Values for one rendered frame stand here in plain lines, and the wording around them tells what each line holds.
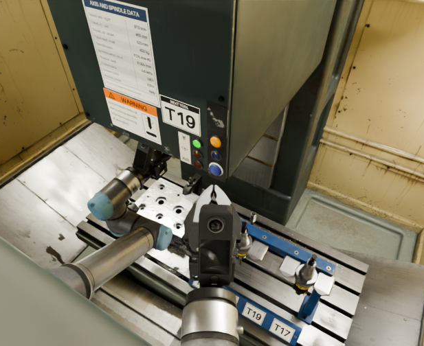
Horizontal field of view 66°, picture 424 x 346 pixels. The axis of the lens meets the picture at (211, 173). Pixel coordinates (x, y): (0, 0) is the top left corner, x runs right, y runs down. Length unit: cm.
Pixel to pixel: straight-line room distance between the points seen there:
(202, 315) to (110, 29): 53
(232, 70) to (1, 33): 140
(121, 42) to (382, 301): 140
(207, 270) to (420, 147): 146
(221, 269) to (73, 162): 172
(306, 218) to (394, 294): 64
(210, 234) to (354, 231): 166
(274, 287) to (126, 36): 107
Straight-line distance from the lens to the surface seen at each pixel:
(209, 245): 45
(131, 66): 71
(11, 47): 187
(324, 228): 201
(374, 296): 165
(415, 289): 167
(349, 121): 177
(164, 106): 70
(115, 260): 83
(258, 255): 109
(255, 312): 130
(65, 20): 81
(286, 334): 130
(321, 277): 109
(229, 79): 58
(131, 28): 67
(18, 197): 202
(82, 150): 216
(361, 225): 210
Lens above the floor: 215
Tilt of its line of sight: 46 degrees down
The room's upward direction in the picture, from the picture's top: straight up
